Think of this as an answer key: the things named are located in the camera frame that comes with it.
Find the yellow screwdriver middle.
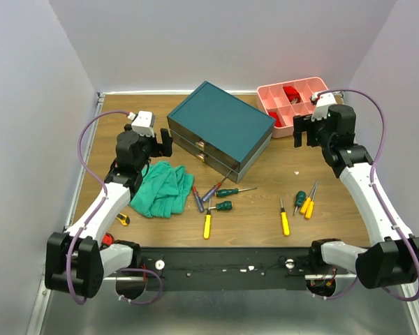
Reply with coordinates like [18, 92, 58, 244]
[280, 198, 291, 237]

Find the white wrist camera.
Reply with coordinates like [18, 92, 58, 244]
[311, 91, 337, 122]
[131, 111, 155, 137]

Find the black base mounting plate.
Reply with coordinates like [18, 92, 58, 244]
[134, 247, 347, 292]

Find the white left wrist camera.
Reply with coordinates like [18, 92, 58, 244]
[131, 111, 155, 137]

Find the orange screwdriver short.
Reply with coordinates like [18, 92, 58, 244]
[304, 201, 314, 219]

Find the orange screwdriver long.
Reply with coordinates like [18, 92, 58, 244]
[300, 181, 318, 214]

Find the yellow screwdriver left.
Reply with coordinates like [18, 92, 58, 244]
[203, 198, 212, 239]

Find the green cloth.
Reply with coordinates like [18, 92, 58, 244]
[129, 161, 194, 218]

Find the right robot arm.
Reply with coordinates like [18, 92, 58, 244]
[293, 105, 419, 289]

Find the green long screwdriver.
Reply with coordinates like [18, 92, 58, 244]
[216, 187, 256, 198]

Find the yellow utility knife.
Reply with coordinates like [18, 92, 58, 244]
[117, 213, 131, 226]

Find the clear drawer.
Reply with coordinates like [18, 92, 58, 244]
[170, 129, 240, 167]

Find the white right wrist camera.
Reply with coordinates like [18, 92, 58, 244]
[311, 91, 337, 122]

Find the red item tray front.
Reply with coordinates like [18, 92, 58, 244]
[268, 112, 282, 128]

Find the pink divided organizer tray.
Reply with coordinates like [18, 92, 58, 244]
[256, 77, 328, 138]

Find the teal drawer cabinet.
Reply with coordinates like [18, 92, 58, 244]
[167, 82, 275, 183]

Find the green small screwdriver right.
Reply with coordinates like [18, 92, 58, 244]
[293, 191, 307, 215]

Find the green stubby screwdriver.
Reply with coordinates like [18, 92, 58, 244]
[207, 201, 233, 211]

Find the yellow screwdriver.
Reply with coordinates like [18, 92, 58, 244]
[280, 198, 291, 237]
[203, 198, 212, 239]

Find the aluminium rail frame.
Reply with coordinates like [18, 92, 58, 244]
[26, 90, 419, 334]

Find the red item in tray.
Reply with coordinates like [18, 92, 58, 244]
[283, 86, 302, 105]

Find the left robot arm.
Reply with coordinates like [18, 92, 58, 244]
[45, 128, 172, 304]

